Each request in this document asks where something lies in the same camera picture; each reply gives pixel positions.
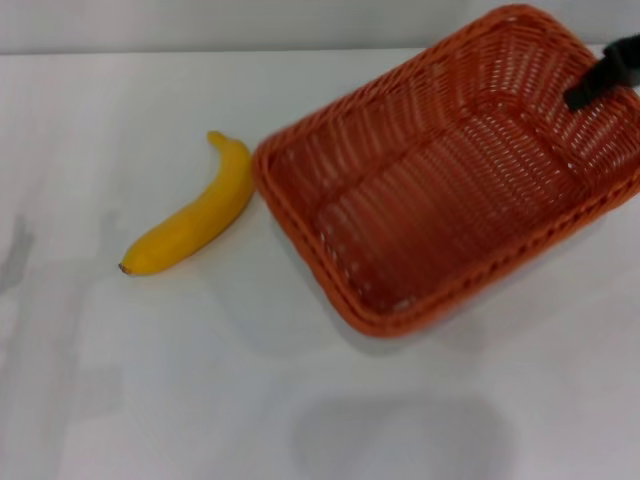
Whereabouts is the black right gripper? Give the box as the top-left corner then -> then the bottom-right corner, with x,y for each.
565,33 -> 640,111

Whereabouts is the orange woven plastic basket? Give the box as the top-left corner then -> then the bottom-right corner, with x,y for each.
251,4 -> 640,338

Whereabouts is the yellow banana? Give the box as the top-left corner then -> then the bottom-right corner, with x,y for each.
118,130 -> 254,276

